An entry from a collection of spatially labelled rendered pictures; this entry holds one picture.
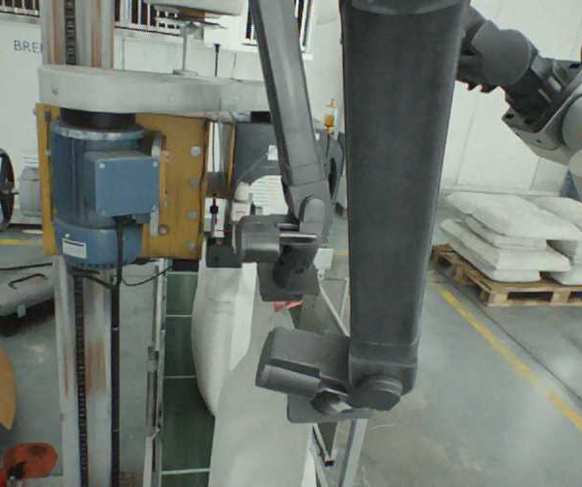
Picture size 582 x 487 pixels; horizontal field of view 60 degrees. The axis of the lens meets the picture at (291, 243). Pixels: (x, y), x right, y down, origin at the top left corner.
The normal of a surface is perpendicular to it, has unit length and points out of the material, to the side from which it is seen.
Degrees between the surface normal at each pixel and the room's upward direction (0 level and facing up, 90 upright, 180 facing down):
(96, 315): 90
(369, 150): 118
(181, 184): 90
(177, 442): 0
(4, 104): 91
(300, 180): 89
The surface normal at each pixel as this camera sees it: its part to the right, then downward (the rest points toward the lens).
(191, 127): 0.21, 0.38
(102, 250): 0.41, 0.40
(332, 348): 0.28, -0.61
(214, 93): 0.77, 0.32
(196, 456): 0.12, -0.93
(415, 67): -0.08, 0.80
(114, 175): 0.60, 0.36
